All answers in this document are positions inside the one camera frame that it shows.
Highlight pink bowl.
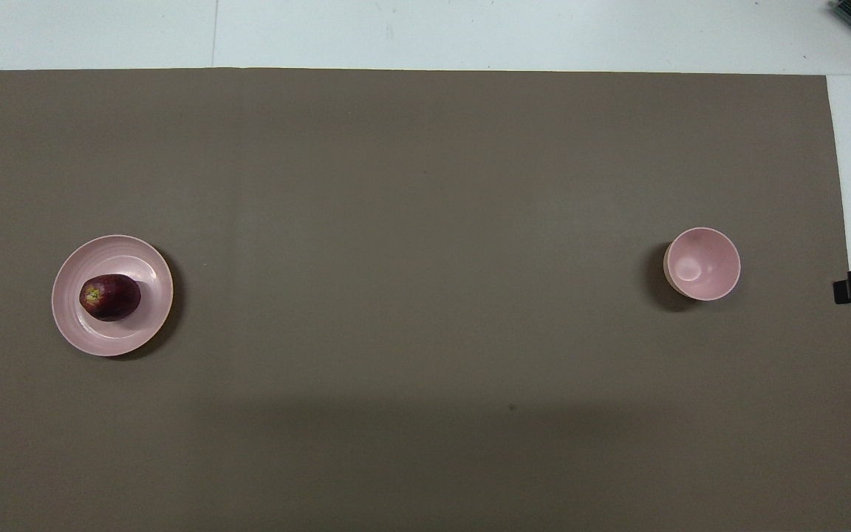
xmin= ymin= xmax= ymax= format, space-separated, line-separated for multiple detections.
xmin=663 ymin=227 xmax=742 ymax=302

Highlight brown table mat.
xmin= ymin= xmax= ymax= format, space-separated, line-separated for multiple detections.
xmin=0 ymin=68 xmax=851 ymax=532

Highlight dark red apple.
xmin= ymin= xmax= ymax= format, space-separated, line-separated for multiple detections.
xmin=79 ymin=274 xmax=142 ymax=322

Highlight pink plate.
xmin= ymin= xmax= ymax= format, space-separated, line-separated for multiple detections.
xmin=51 ymin=235 xmax=174 ymax=358

